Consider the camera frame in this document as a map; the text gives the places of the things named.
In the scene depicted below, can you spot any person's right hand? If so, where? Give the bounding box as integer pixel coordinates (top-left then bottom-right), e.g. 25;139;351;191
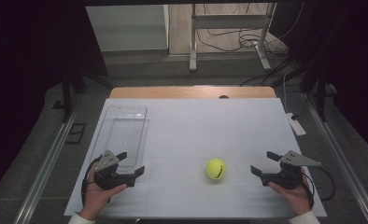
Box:
267;167;314;217

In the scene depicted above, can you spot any wooden table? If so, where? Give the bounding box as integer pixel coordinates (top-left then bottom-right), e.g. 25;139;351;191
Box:
109;85;277;100

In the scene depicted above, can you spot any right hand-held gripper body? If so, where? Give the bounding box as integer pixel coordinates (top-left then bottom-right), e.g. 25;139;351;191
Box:
260;150;322;191

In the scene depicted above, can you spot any black floor socket plate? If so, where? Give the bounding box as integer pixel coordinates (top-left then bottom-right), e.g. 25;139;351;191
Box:
64;122;87;145

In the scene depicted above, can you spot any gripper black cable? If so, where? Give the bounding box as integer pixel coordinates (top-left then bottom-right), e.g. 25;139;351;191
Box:
80;155;103;207
302;165;336;210

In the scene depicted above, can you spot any person's left white sleeve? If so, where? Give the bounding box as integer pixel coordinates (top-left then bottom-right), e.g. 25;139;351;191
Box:
67;212;96;224

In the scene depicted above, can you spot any grey metal desk frame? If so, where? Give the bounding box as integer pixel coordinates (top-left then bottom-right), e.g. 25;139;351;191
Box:
189;3;277;74

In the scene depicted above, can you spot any white power cable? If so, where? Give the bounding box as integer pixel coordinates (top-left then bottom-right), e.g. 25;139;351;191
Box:
282;73;291;115

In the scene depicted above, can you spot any white cabinet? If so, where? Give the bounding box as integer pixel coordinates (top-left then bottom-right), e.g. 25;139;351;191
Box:
85;4;170;52

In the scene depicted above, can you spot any white board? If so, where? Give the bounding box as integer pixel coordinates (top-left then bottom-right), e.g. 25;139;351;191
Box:
64;97;328;219

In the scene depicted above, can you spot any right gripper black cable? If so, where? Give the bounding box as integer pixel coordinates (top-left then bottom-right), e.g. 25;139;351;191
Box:
302;165;336;210

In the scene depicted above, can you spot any person's right white sleeve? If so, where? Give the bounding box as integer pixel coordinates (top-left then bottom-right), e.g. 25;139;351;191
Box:
288;210;322;224

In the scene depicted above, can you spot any yellow tennis ball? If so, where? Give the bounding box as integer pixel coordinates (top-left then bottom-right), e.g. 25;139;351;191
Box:
205;158;228;181

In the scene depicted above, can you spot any person's white sleeve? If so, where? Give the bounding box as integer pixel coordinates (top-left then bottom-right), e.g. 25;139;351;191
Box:
288;210;322;224
67;212;96;224

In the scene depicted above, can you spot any clear plastic container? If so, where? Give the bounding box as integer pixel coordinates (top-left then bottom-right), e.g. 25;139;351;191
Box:
90;105;150;175

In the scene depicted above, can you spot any white power strip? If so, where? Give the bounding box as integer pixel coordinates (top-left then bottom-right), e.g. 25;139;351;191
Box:
286;112;307;137

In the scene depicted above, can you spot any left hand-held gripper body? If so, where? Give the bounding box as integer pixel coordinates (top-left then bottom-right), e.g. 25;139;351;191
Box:
93;149;135;191

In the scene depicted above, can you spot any person's left hand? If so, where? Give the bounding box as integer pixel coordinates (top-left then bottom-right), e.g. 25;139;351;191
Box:
78;161;128;221

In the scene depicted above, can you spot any black stand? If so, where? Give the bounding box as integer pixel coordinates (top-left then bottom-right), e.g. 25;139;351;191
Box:
51;72;87;124
299;62;338;123

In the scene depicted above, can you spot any dark curtain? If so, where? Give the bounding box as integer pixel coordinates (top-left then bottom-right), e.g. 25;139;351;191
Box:
268;0;368;162
0;0;109;200

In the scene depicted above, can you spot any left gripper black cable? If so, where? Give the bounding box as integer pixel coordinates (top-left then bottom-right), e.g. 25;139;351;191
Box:
80;155;103;207

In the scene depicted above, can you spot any tangle of black floor cables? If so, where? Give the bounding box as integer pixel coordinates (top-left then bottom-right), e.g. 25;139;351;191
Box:
195;3;290;58

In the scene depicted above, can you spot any metal floor rail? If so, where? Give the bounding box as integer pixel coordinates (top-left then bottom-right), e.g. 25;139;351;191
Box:
304;92;368;224
13;112;78;224

